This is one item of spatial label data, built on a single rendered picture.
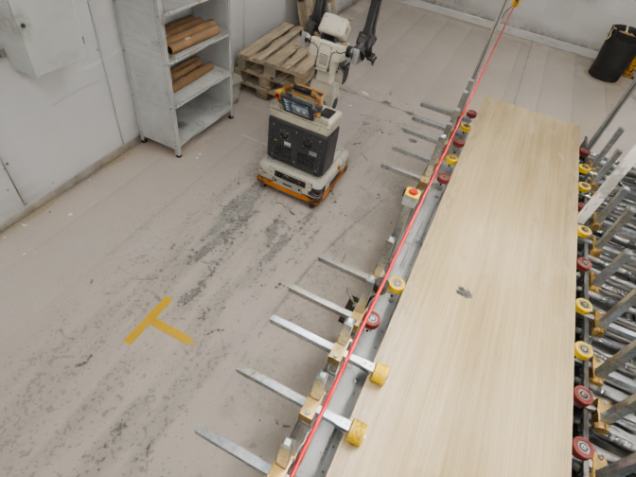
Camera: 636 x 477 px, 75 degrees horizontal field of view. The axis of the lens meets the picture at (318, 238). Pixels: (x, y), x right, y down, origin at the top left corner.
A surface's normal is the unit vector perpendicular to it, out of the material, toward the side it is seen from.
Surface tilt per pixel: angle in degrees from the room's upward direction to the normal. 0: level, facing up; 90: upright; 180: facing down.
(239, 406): 0
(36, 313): 0
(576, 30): 90
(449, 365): 0
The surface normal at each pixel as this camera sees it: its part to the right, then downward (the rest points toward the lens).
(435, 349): 0.13, -0.68
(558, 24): -0.43, 0.62
